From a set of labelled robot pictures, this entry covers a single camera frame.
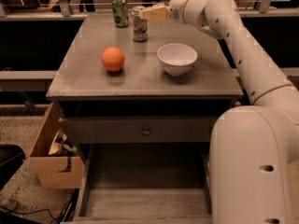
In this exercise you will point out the white bowl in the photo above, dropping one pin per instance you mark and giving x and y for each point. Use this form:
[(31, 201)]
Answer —
[(177, 59)]

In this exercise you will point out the cardboard box with trash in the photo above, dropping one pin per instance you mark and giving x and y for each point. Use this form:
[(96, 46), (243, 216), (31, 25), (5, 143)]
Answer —
[(60, 172)]

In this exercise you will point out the black bin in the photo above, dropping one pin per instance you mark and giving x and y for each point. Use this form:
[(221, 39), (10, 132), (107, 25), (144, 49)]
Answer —
[(11, 159)]

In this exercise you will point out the grey wooden drawer cabinet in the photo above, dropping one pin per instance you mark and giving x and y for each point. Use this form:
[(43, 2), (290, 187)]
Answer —
[(83, 87)]

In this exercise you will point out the grey top drawer with knob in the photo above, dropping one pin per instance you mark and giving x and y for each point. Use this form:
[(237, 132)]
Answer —
[(106, 130)]

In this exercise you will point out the orange ball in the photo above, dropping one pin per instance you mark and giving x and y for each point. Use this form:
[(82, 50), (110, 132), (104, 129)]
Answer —
[(113, 59)]

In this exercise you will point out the white 7up can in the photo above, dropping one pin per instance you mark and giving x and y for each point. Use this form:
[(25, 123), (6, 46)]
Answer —
[(140, 27)]

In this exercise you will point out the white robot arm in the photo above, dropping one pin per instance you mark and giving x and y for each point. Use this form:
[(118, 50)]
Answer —
[(251, 145)]

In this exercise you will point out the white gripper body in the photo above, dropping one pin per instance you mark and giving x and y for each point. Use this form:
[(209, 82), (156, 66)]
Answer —
[(176, 10)]

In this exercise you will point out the green soda can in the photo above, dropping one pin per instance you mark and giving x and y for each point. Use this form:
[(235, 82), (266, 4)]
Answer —
[(120, 13)]

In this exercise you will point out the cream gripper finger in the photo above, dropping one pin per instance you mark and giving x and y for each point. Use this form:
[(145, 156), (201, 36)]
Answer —
[(155, 13)]

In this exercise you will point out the open grey middle drawer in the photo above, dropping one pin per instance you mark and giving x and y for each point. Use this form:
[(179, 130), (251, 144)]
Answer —
[(144, 184)]

